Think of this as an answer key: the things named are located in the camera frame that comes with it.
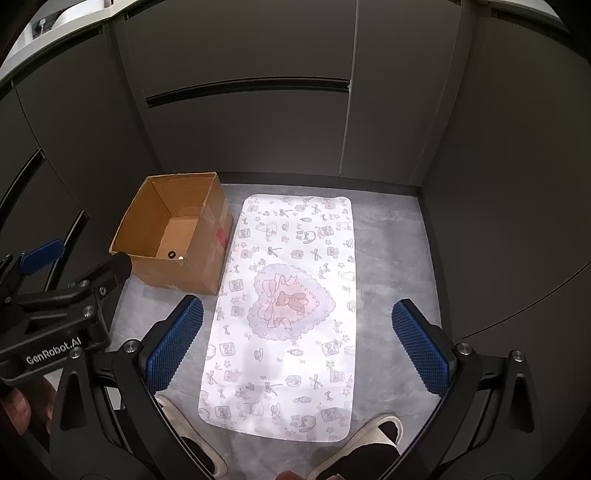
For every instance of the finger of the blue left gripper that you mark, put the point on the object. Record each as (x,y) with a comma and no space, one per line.
(37,259)

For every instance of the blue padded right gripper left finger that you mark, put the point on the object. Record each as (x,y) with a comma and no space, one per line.
(166,343)

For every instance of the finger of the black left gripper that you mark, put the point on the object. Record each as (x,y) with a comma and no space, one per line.
(105,277)

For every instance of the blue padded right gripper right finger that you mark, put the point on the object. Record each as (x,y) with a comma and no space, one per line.
(428,347)

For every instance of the person's left hand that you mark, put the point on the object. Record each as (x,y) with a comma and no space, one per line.
(33,399)

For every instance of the brown cardboard box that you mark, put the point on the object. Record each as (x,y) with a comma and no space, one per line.
(172,215)

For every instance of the white patterned mat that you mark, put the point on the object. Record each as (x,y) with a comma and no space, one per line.
(281,356)

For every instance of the right white slipper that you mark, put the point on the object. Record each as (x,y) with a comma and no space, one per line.
(368,454)

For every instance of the white slipper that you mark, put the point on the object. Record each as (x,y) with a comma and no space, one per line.
(368,454)
(212,461)

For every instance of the left white slipper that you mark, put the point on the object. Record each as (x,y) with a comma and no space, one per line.
(212,461)

